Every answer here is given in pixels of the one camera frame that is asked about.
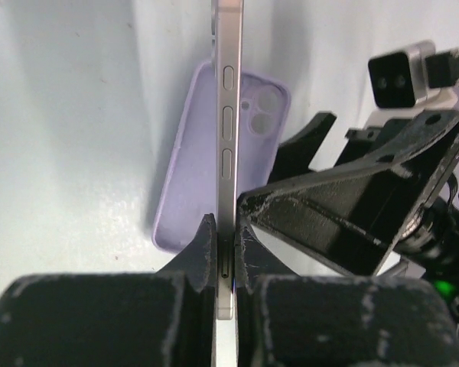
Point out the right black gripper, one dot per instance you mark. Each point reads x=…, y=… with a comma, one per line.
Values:
x=397, y=192

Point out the purple phone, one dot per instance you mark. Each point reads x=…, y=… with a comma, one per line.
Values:
x=189, y=190

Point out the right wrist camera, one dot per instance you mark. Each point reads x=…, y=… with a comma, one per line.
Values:
x=411, y=79

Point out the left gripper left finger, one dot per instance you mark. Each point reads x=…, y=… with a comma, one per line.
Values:
x=197, y=263

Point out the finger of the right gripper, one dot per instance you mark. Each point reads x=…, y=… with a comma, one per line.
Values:
x=293, y=156

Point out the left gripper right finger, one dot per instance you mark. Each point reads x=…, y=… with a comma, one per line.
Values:
x=252, y=260

